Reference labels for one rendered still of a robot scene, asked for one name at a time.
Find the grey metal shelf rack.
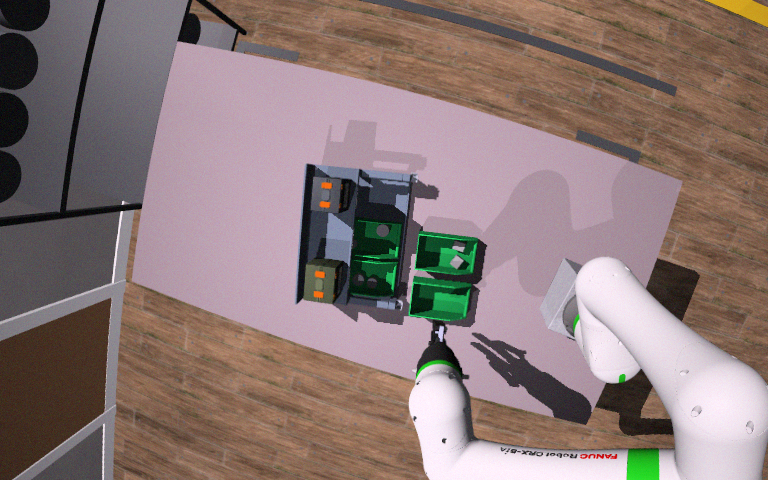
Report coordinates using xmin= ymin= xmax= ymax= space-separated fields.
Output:
xmin=295 ymin=164 xmax=418 ymax=310

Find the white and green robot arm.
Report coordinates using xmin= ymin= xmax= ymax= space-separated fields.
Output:
xmin=409 ymin=257 xmax=768 ymax=480

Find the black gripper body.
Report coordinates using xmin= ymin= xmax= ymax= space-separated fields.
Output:
xmin=422 ymin=337 xmax=454 ymax=355

